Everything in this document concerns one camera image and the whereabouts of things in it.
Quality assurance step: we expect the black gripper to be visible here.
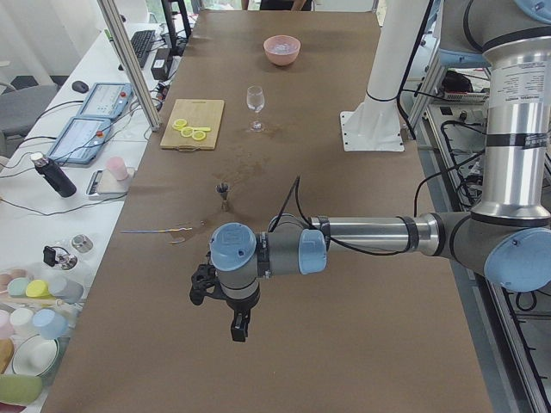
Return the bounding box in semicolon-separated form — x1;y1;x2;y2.
189;263;226;305

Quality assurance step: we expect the steel double jigger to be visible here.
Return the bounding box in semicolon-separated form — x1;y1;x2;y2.
215;182;230;212

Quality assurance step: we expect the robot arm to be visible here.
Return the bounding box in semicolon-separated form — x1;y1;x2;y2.
189;1;550;319

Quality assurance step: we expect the clear wine glass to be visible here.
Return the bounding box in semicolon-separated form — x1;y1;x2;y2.
246;85;265;132

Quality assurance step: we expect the pink bowl of ice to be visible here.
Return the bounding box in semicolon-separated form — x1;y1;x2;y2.
263;34;301;66

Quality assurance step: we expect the grey plastic cup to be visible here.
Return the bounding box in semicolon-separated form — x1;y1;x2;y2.
48;276;84;304

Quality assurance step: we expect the white kitchen scale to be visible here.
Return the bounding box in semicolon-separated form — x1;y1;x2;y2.
85;167;137;200

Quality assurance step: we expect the glass oil dispenser bottle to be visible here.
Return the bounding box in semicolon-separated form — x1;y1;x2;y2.
50;246;78;270

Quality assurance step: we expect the pink plastic cup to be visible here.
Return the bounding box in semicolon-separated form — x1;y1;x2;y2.
106;157;129;181

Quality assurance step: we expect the lemon slice near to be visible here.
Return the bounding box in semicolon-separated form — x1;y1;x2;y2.
192;131;207;141

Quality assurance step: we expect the lemon slice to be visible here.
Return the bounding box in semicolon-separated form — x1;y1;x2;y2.
192;131;207;141
172;118;188;131
180;126;194;138

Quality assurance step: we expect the lemon slice middle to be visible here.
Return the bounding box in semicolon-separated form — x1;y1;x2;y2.
180;126;194;138

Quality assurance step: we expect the black small device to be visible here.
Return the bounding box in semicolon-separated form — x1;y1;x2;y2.
43;246;58;267

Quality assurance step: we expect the light blue plastic cup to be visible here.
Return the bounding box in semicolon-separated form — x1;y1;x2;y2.
32;309;68;340

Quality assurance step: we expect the lemon slice far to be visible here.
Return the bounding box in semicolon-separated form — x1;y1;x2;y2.
172;118;188;131

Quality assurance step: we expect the bamboo cutting board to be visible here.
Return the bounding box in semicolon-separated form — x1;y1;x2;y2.
160;99;225;151

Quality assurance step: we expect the yellow plastic cup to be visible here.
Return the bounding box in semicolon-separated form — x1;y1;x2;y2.
25;280;51;299

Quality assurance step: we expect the black water bottle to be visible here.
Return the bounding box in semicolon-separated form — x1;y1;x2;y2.
30;151;77;198

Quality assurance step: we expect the mint green plastic cup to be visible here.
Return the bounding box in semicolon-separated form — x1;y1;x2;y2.
7;277;30;298

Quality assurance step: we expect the white plastic cup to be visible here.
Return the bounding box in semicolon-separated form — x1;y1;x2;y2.
9;307;37;337

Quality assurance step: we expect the white green-rimmed plate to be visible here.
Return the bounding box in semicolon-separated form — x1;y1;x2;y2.
12;336;59;376

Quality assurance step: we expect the teach pendant near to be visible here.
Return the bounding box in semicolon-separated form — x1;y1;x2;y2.
47;116;112;166

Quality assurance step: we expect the teach pendant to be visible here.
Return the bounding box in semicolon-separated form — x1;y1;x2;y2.
47;116;112;166
77;83;133;120

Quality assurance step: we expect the teach pendant far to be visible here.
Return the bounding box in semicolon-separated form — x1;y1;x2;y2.
77;83;133;120

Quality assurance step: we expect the green plastic bowl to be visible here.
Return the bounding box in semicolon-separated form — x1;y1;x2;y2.
1;374;43;406

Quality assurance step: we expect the black power adapter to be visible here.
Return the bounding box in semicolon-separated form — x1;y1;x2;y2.
151;48;173;81

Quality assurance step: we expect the black computer mouse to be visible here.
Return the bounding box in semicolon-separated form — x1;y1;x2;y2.
71;81;90;94

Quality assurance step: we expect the black keyboard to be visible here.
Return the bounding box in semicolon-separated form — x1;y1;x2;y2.
131;30;156;68

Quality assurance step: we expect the grey office chair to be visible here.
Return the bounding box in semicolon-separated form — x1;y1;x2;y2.
1;82;59;138

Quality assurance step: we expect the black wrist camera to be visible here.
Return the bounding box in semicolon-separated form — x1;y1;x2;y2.
230;311;251;342

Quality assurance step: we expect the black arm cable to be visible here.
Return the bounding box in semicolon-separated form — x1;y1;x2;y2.
267;175;492;256

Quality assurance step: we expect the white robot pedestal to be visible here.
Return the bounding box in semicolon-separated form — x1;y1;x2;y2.
340;0;433;151

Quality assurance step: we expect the aluminium frame post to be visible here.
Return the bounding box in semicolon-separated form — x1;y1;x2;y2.
97;0;161;132

